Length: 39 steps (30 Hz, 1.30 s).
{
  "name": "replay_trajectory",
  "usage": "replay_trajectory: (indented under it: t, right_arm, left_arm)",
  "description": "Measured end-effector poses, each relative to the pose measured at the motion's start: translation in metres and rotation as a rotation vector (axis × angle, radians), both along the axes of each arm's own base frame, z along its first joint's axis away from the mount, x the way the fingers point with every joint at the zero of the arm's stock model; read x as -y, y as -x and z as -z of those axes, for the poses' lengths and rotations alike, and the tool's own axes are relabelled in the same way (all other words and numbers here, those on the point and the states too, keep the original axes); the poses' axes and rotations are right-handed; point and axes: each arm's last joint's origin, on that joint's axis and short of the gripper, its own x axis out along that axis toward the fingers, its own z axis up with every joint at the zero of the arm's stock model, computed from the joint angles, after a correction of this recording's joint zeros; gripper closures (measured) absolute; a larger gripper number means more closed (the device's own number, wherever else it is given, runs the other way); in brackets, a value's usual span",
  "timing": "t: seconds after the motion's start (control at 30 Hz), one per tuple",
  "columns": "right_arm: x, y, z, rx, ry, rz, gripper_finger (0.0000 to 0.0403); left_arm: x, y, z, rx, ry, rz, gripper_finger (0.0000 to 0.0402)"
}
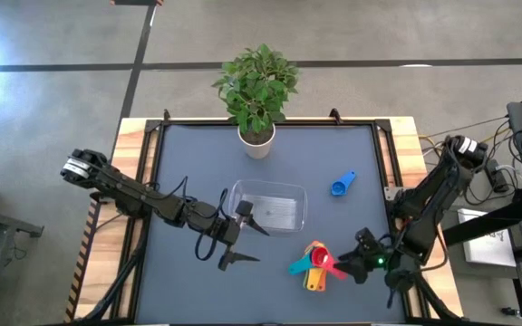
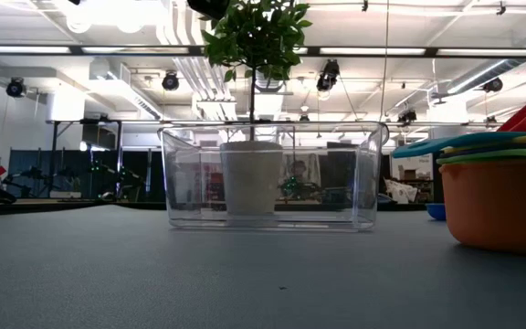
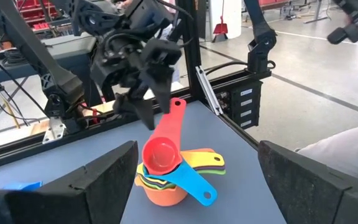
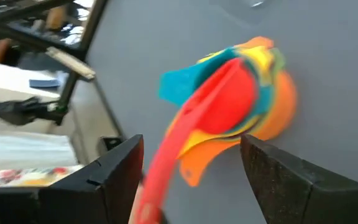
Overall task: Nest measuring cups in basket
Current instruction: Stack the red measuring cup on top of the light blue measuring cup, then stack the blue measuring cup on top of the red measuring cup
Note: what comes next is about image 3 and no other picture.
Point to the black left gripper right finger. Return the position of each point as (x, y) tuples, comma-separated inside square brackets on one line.
[(306, 199)]

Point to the red storage bins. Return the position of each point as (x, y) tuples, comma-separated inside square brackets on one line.
[(36, 9)]

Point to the aluminium rail piece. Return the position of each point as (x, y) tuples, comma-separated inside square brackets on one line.
[(208, 90)]

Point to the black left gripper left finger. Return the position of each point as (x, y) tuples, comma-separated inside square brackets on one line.
[(73, 202)]

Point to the teal measuring cup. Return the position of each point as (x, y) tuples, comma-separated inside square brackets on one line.
[(194, 186)]

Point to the orange measuring cup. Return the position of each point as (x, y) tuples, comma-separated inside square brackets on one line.
[(163, 197)]

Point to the silver bracket plate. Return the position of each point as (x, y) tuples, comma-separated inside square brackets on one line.
[(53, 130)]

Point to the red dustpan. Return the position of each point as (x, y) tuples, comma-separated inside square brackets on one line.
[(221, 28)]

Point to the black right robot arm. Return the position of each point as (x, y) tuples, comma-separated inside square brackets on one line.
[(57, 71)]

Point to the blue measuring cup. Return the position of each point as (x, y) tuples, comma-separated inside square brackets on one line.
[(23, 186)]

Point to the red measuring cup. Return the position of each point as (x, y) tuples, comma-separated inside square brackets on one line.
[(162, 155)]

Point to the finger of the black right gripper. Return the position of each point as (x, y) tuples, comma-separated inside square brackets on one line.
[(163, 87), (138, 105)]

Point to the green measuring cup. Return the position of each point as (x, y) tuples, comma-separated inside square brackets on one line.
[(216, 172)]

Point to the black box with white labels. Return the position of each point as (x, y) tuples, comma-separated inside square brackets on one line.
[(250, 118)]

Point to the black background robot arm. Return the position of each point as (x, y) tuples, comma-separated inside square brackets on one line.
[(346, 32)]

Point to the black aluminium table frame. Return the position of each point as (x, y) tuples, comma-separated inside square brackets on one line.
[(89, 132)]

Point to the yellow measuring cup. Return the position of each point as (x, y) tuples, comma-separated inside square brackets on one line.
[(204, 160)]

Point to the purple measuring cup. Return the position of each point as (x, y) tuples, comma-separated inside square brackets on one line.
[(213, 168)]

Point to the person's leg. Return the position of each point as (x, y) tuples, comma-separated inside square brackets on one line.
[(346, 152)]

